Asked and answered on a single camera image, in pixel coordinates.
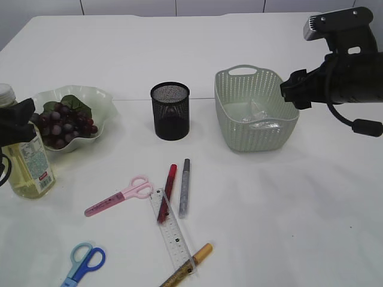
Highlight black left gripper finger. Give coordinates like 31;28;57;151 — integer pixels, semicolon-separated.
0;98;36;146

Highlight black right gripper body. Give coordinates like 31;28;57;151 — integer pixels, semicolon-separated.
280;55;338;110

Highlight purple artificial grape bunch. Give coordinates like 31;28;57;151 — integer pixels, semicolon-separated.
31;94;99;150

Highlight yellow tea drink bottle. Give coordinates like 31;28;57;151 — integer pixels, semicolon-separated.
1;84;56;199

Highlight clear plastic sheet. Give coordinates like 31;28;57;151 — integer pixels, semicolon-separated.
238;100;282;129

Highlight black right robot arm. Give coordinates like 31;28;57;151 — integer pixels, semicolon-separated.
280;52;382;109

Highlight green woven plastic basket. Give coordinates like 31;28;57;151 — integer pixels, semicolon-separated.
214;65;299;152

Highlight pale green wavy plate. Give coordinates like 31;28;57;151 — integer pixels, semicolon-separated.
32;85;118;154

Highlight black mesh pen holder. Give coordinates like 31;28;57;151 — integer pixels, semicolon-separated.
150;82;190;141

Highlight clear plastic ruler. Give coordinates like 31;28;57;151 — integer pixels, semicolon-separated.
149;188;192;270

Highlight red marker pen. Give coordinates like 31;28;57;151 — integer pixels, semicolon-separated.
157;164;177;224

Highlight grey glitter pen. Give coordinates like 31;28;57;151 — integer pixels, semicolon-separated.
178;158;190;218

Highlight gold marker pen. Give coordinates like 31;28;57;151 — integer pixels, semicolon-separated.
160;243;213;287

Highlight pink scissors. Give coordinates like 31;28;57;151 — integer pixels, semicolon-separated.
84;175;154;217

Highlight blue scissors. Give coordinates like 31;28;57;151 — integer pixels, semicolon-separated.
61;242;106;287

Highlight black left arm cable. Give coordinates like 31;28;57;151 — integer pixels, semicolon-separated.
0;154;13;188

